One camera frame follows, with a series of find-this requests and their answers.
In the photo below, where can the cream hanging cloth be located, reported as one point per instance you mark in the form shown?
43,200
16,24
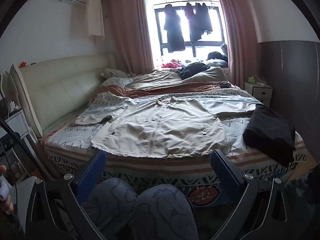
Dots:
93,17

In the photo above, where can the white nightstand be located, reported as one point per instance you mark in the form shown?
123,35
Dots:
260,92

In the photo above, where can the person's left leg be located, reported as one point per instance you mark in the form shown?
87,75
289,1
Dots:
110,205

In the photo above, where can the dark hanging garment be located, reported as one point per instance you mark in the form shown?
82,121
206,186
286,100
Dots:
189,17
203,20

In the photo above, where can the white bedside cabinet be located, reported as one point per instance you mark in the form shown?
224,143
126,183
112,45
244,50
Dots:
17,125

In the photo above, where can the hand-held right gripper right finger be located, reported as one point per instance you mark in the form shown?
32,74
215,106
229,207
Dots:
225,172

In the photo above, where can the beige jacket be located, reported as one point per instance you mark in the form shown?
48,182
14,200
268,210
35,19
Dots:
162,125

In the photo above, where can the pink curtain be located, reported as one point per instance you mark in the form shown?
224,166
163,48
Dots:
127,30
237,30

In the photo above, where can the grey plush toy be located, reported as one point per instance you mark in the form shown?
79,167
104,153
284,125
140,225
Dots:
112,73

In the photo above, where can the small black device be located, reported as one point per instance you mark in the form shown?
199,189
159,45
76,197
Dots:
223,85

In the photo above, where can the person's left hand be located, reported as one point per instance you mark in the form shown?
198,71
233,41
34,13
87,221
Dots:
5,207

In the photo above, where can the black knit garment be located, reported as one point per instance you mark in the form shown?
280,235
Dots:
192,69

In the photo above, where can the small orange toy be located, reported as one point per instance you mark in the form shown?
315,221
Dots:
23,64

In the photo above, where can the orange-brown bed cover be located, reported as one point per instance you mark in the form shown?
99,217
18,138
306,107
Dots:
190,87

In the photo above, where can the cream padded headboard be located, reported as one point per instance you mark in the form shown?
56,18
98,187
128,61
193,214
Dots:
57,87

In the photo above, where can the light green pillow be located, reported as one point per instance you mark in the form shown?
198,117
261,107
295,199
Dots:
117,81

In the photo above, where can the long dark hanging coat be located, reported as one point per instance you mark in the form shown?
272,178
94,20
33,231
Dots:
173,30

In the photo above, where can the red clothes pile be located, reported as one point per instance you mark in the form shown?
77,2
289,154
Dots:
170,65

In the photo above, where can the clothes rod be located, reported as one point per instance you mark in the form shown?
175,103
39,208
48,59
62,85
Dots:
180,1

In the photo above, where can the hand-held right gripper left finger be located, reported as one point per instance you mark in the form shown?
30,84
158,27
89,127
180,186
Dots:
92,170

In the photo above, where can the patterned slipper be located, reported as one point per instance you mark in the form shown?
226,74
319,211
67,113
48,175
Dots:
202,196

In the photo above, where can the black folded garment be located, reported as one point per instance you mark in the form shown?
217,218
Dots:
270,132

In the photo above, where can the green item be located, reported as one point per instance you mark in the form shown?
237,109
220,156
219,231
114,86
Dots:
251,80

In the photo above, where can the beige duvet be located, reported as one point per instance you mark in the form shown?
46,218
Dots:
155,78

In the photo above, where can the dark cushions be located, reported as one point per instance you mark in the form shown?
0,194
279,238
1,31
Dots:
216,56

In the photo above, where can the patterned bed blanket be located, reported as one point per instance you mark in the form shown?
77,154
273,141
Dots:
67,137

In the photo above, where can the dark framed window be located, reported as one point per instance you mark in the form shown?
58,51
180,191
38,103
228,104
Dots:
194,52

